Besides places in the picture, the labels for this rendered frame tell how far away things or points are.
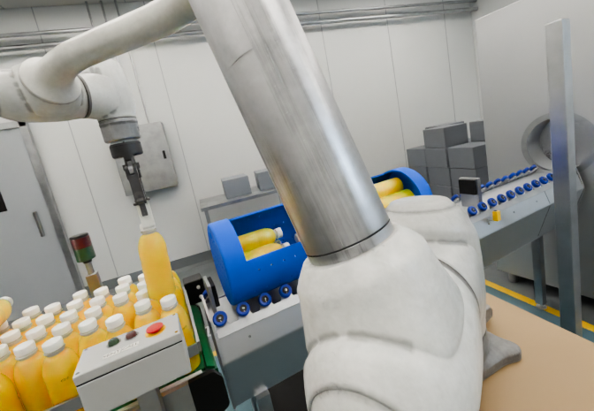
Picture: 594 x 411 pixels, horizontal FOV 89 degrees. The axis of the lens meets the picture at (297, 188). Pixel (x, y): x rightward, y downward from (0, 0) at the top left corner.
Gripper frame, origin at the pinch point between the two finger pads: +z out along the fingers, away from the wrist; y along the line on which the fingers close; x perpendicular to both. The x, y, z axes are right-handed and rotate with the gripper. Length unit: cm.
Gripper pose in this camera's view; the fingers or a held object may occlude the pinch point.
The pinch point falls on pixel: (146, 215)
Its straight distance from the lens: 93.9
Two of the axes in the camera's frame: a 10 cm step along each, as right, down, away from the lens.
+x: -8.8, 2.5, -4.0
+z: 2.0, 9.7, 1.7
